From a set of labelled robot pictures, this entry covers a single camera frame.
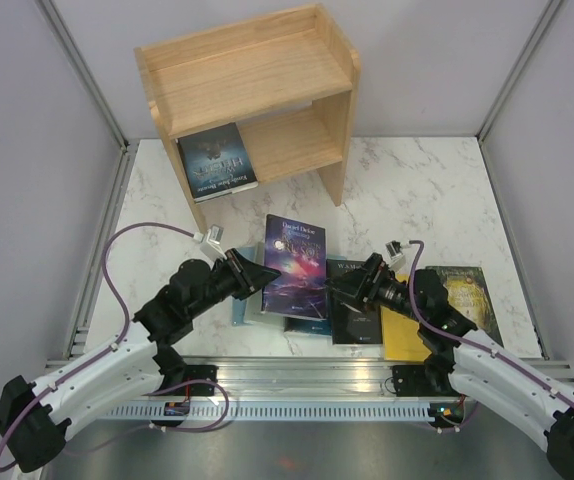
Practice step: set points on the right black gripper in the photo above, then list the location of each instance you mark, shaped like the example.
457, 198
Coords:
349, 285

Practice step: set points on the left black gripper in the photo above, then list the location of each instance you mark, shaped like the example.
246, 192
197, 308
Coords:
249, 275

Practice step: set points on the Robinson Crusoe purple book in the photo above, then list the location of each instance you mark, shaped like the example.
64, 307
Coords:
298, 251

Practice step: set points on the Wuthering Heights dark blue book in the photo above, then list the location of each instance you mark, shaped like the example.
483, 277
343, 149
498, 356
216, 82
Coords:
216, 163

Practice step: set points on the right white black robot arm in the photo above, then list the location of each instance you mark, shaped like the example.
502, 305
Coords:
467, 358

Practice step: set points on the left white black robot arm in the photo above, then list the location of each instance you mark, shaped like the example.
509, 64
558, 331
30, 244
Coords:
38, 418

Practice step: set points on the grey white book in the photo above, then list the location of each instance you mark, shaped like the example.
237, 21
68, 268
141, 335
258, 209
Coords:
253, 314

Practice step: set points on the light blue book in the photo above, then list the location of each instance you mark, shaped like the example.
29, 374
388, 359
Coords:
238, 312

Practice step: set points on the black Moon and Sixpence book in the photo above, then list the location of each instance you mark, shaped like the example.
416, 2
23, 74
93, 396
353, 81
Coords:
350, 326

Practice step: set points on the teal sea cover book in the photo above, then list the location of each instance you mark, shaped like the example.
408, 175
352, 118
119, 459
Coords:
298, 326

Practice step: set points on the yellow book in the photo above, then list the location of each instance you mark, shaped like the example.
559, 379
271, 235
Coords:
400, 339

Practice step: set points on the green gold fantasy book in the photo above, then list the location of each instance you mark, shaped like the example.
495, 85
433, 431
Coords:
469, 294

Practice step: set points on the wooden two-tier shelf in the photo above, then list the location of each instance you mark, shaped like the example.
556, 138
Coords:
289, 78

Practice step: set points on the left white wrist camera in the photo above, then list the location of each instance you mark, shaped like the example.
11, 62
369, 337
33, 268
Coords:
210, 242

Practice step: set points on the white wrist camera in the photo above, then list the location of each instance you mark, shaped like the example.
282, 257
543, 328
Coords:
396, 251
210, 242

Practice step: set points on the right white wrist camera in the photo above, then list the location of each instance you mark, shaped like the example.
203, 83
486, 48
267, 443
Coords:
396, 251

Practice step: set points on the aluminium mounting rail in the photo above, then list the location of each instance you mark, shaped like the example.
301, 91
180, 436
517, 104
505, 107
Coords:
287, 372

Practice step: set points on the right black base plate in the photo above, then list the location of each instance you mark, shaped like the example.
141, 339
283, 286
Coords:
410, 380

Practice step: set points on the white slotted cable duct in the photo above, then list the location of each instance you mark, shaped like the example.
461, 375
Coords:
206, 410

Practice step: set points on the left aluminium frame post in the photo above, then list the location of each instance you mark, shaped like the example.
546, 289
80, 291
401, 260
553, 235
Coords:
60, 30

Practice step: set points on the aluminium frame post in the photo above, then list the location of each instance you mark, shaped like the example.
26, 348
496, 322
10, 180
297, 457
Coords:
60, 30
537, 35

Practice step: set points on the right aluminium frame post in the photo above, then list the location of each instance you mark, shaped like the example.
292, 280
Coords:
537, 35

